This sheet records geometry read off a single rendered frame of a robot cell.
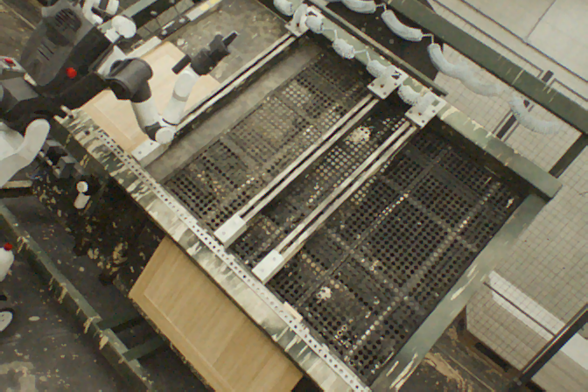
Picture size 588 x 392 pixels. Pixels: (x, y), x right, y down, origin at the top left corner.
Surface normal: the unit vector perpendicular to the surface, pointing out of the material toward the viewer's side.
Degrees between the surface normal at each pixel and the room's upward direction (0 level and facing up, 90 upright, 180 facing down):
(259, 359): 90
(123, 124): 50
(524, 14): 90
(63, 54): 82
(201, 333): 90
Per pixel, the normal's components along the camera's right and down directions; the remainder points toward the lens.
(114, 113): 0.01, -0.48
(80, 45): 0.72, 0.62
